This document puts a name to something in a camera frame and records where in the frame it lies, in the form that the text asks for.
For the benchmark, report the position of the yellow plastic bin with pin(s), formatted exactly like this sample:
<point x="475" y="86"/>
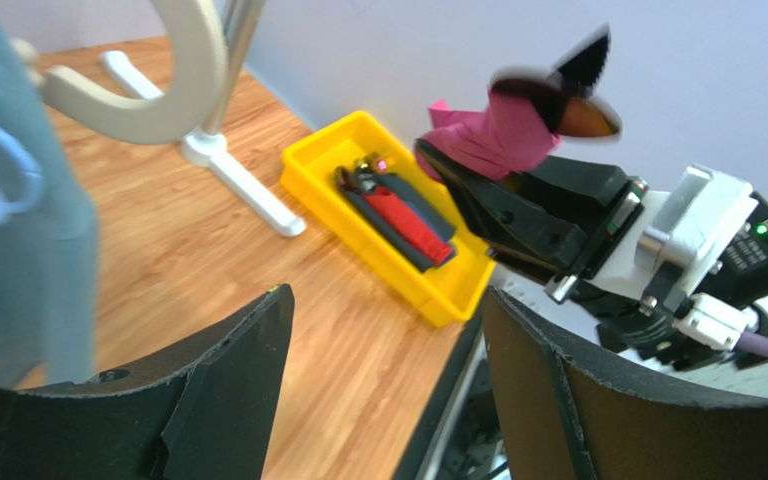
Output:
<point x="443" y="295"/>

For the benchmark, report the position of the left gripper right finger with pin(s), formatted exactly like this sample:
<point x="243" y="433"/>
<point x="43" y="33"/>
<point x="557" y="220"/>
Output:
<point x="569" y="409"/>

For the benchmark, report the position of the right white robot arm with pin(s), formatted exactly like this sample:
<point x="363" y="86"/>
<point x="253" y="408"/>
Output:
<point x="674" y="276"/>

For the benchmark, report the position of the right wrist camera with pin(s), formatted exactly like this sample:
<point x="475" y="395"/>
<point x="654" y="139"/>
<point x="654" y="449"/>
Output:
<point x="695" y="223"/>

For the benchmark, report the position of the purple metal spoon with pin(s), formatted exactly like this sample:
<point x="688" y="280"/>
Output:
<point x="564" y="100"/>

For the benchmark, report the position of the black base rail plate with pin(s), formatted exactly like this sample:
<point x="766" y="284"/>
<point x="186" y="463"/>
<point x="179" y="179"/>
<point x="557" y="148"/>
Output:
<point x="458" y="436"/>

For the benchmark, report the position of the red cloth in bin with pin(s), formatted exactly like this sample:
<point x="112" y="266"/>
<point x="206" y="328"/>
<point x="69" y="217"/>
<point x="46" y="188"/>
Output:
<point x="410" y="226"/>

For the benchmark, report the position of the beige clothes hanger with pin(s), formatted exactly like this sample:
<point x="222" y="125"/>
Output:
<point x="146" y="115"/>

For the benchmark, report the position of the blue grey hanging cloth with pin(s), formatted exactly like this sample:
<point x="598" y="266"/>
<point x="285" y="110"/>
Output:
<point x="48" y="242"/>

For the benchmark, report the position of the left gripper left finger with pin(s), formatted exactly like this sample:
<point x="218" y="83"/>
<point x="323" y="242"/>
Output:
<point x="201" y="408"/>

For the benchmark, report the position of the pink paper napkin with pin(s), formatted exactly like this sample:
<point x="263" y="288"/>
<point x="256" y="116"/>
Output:
<point x="508" y="136"/>

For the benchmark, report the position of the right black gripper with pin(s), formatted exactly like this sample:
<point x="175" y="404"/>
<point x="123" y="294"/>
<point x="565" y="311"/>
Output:
<point x="519" y="220"/>

